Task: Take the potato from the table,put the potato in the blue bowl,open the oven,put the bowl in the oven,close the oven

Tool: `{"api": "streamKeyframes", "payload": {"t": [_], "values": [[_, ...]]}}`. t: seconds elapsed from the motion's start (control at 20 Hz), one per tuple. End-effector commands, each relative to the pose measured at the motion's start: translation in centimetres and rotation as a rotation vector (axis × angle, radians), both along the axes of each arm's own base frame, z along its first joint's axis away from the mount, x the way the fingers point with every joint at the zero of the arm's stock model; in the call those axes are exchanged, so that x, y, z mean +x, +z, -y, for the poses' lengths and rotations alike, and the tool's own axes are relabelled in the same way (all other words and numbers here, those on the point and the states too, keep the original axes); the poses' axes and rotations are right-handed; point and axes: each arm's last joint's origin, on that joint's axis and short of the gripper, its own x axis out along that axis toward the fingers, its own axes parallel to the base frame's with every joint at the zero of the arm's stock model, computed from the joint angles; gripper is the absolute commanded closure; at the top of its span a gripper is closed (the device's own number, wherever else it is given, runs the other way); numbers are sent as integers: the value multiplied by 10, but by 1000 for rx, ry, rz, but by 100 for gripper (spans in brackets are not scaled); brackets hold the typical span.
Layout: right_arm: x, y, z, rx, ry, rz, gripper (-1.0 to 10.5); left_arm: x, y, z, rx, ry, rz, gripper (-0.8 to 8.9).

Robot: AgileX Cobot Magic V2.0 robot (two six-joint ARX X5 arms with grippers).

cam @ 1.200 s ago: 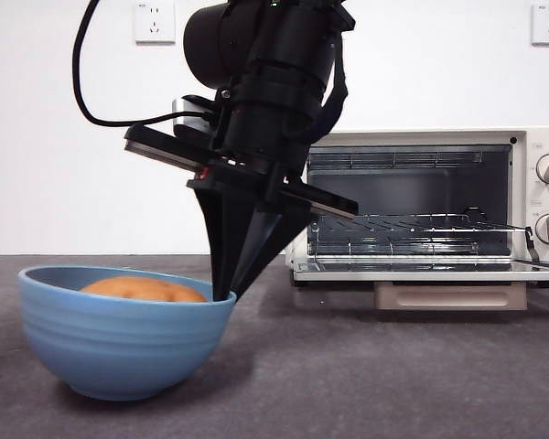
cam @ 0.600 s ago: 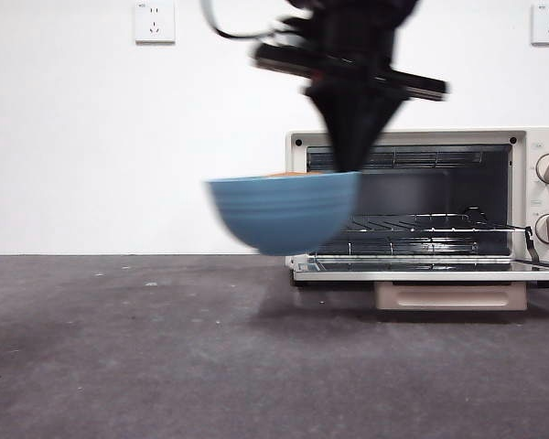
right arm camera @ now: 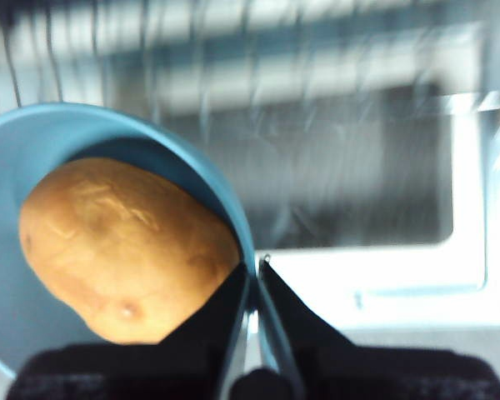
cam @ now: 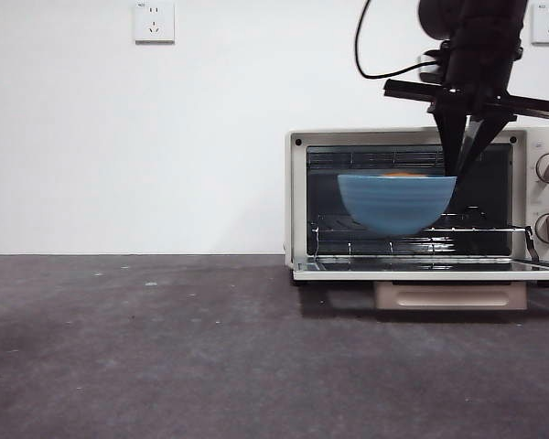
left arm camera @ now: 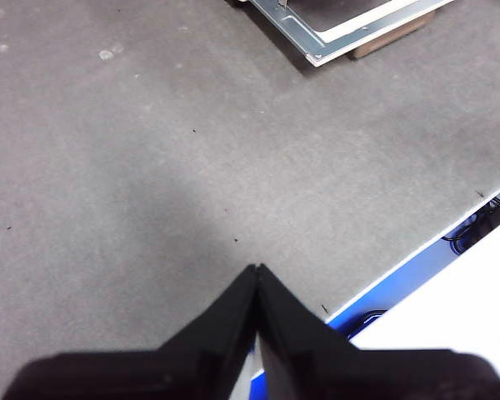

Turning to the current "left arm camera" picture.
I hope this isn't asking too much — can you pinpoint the white platform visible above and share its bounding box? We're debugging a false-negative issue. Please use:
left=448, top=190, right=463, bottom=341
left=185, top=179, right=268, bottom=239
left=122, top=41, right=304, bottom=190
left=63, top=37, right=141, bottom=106
left=349, top=212, right=500, bottom=355

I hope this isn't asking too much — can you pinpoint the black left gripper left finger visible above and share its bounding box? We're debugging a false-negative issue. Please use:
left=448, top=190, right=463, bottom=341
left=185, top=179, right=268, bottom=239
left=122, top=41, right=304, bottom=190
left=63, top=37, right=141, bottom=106
left=2, top=263, right=260, bottom=400

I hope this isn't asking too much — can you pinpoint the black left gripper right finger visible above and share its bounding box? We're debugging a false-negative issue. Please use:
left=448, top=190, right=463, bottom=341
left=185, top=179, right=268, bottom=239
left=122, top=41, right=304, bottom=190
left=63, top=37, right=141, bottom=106
left=256, top=262, right=500, bottom=400

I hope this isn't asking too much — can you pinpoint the black floor cable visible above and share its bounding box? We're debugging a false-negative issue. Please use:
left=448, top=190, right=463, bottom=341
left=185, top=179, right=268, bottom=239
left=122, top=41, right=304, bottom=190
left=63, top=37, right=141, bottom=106
left=441, top=185, right=500, bottom=256
left=347, top=308, right=389, bottom=337

